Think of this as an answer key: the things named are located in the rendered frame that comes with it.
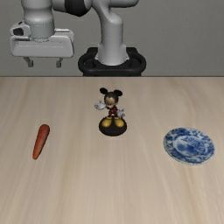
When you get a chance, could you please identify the small toy figure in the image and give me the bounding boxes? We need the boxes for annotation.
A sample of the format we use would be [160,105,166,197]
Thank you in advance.
[94,87,128,137]

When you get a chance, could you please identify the orange carrot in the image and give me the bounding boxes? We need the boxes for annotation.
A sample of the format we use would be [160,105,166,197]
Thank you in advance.
[31,123,51,161]

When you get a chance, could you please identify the blue and white plate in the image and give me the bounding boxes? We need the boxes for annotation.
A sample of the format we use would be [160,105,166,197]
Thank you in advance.
[163,127,216,165]

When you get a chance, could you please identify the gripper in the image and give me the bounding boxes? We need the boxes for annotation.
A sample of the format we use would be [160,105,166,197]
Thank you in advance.
[9,20,75,69]

